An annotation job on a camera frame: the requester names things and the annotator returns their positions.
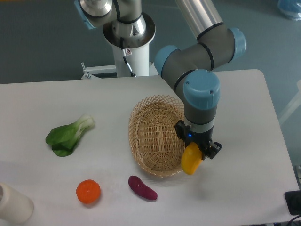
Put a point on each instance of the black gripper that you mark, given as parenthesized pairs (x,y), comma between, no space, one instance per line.
(203,139)

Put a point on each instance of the blue object in corner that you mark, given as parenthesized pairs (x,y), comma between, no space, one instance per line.
(290,8)

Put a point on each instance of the orange toy tangerine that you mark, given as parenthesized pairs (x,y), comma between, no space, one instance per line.
(88,191)

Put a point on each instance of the white frame at right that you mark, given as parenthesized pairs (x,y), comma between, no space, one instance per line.
(293,104)

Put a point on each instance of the black device at edge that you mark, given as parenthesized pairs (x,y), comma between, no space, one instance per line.
(293,201)

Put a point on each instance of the green toy bok choy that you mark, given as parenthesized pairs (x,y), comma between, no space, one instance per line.
(64,139)

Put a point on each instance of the purple toy sweet potato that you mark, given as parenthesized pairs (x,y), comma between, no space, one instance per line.
(140,189)

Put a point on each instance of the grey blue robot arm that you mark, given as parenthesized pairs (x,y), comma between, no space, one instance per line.
(188,72)

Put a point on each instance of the yellow toy mango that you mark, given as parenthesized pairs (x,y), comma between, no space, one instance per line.
(191,158)

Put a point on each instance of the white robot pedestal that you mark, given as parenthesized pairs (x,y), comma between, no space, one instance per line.
(130,44)

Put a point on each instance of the woven wicker basket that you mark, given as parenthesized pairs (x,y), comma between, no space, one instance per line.
(153,141)

